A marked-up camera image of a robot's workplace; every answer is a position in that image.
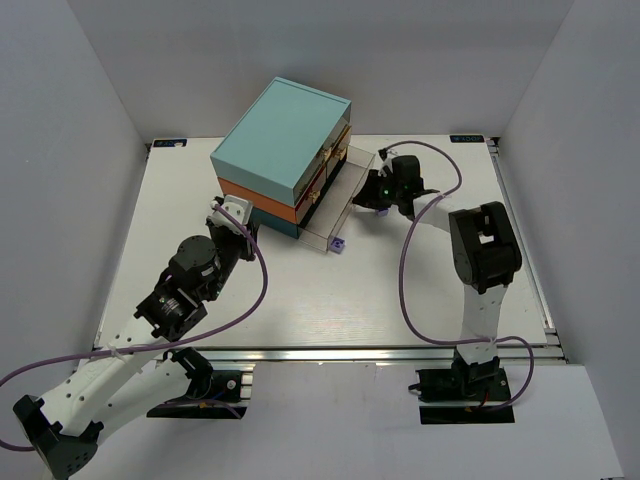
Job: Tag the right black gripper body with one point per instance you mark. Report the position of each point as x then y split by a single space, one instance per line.
376 189

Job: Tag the right blue table label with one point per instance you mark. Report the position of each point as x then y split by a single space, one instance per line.
466 138

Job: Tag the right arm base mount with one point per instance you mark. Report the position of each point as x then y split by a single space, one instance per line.
462 394

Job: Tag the teal orange drawer cabinet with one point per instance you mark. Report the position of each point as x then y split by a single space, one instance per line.
284 153

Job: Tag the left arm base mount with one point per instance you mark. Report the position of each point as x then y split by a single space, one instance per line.
214 393

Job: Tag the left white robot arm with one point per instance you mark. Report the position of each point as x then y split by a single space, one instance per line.
149 363

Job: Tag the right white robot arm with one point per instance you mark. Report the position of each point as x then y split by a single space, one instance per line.
485 252

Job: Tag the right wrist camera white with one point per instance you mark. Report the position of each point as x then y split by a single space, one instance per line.
386 155

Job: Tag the clear bottom drawer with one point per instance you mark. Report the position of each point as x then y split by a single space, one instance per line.
335 204

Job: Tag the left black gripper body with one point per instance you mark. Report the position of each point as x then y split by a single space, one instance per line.
240 242

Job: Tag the blue table label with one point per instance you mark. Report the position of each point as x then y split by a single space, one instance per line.
169 143
466 138

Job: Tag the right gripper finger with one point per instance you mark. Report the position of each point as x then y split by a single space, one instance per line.
369 200
374 182

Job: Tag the left blue table label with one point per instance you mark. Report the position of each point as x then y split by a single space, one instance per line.
169 143

